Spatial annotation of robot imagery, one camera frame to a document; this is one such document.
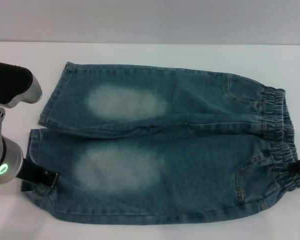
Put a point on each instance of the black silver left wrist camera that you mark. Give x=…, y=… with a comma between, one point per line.
x=5, y=82

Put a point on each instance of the blue denim shorts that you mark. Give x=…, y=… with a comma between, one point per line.
x=180, y=150

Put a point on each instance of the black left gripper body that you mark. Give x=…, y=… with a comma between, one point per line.
x=32, y=172

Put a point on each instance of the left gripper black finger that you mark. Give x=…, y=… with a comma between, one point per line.
x=52, y=179

